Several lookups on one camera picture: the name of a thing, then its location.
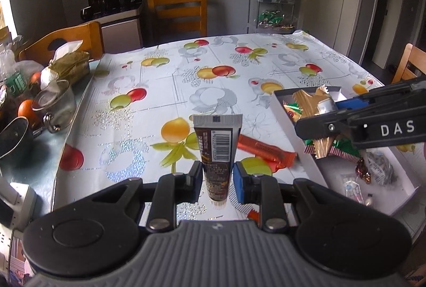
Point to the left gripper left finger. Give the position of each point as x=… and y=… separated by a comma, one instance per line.
x=193, y=183

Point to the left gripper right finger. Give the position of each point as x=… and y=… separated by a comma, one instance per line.
x=243, y=184

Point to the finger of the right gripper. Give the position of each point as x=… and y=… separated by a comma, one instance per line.
x=352, y=104
x=395, y=116

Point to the orange peanut snack bag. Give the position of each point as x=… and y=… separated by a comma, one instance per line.
x=313, y=106

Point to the green snack bag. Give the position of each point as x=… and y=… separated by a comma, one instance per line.
x=339, y=146

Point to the brown chocolate tube packet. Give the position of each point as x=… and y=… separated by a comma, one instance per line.
x=217, y=137

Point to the clear sunflower seed packet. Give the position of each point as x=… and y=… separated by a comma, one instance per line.
x=380, y=167

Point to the gold foil candy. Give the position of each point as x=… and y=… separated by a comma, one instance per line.
x=362, y=171

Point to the small clear candy packet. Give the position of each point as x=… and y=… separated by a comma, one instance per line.
x=352, y=188

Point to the clear round candies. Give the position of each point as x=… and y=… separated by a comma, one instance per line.
x=369, y=200

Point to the orange square snack packet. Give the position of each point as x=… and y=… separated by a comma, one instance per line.
x=253, y=215

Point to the long orange stick packet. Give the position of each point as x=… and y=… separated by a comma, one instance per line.
x=277, y=158

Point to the fruit pattern tablecloth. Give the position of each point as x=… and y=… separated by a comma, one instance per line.
x=135, y=116

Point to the white shallow cardboard box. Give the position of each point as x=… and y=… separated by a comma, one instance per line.
x=338, y=167

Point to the wooden chair at right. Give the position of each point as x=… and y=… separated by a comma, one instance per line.
x=411, y=65

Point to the wooden chair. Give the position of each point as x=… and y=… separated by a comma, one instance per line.
x=177, y=17
x=411, y=65
x=44, y=49

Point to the green candies on cart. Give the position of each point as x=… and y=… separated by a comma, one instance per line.
x=271, y=18

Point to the metal rolling cart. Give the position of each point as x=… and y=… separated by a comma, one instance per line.
x=256, y=7

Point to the glass measuring cup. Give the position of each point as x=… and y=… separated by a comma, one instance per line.
x=55, y=106

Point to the white cabinet under machine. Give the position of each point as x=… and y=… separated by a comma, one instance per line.
x=122, y=31

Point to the wooden chair at back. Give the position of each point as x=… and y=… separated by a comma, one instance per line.
x=177, y=17

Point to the tissue pack with wrapper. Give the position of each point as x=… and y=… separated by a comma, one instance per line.
x=69, y=63

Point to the white power strip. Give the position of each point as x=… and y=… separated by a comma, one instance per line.
x=17, y=204

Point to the wooden chair at left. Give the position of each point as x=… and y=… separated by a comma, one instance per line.
x=44, y=49

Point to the orange fruit near cup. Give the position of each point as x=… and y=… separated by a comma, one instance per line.
x=25, y=110

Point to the dark metal bowl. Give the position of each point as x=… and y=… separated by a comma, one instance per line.
x=16, y=140

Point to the smartphone showing video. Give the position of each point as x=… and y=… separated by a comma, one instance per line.
x=18, y=269

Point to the plastic water bottle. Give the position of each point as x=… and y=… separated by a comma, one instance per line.
x=11, y=75

